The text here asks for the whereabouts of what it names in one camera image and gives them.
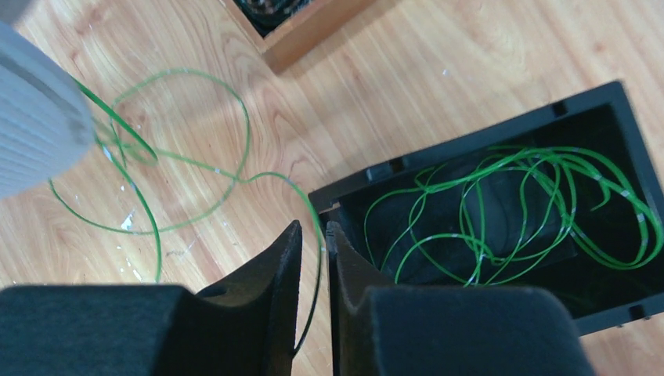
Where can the dark cloth roll in tray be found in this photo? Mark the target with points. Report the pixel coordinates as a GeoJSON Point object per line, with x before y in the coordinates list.
{"type": "Point", "coordinates": [266, 15]}

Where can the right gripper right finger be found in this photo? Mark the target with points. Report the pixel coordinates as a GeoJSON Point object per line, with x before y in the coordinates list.
{"type": "Point", "coordinates": [381, 328]}

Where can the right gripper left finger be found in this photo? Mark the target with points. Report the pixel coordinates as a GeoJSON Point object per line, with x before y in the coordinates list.
{"type": "Point", "coordinates": [244, 324]}

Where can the wooden compartment tray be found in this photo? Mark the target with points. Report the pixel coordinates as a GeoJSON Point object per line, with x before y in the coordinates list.
{"type": "Point", "coordinates": [282, 44]}

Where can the grey filament spool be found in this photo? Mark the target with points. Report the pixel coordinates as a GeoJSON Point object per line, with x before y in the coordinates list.
{"type": "Point", "coordinates": [46, 124]}

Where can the black plastic bin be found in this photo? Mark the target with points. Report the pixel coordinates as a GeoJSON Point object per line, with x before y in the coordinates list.
{"type": "Point", "coordinates": [564, 197]}

